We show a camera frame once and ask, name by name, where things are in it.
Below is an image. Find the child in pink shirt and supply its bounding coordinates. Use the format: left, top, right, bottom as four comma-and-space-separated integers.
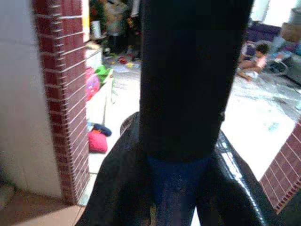
237, 43, 270, 82

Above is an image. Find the purple sofa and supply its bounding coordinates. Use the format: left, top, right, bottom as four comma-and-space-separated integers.
246, 22, 282, 44

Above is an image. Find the white bucket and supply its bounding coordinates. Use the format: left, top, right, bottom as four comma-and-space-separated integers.
90, 20, 103, 39

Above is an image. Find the red tiled brick pillar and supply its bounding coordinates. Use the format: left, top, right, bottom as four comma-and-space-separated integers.
259, 121, 301, 215

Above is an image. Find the pink toy ball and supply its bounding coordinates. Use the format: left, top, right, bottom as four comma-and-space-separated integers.
85, 67, 101, 101

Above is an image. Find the white patterned floor sheet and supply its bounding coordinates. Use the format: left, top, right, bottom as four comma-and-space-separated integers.
221, 70, 301, 135

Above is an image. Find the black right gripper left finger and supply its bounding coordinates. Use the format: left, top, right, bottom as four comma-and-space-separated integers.
76, 112, 156, 226

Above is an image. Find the dark blue plush toy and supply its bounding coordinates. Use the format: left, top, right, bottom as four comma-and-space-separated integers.
92, 123, 112, 137

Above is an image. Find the baby bouncer seat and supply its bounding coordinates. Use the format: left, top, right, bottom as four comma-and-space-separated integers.
265, 57, 290, 75

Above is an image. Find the white toy storage box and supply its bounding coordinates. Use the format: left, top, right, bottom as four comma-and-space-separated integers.
85, 74, 114, 127

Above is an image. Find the pink knitted cushion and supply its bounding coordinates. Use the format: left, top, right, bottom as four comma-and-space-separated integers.
87, 129, 109, 154

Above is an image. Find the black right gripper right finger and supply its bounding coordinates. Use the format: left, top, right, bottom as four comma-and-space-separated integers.
196, 130, 283, 226

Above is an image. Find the green plastic toy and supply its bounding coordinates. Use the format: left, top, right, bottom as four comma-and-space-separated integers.
94, 65, 115, 87

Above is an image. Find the brown cardboard box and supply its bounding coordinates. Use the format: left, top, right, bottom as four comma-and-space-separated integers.
280, 22, 301, 43

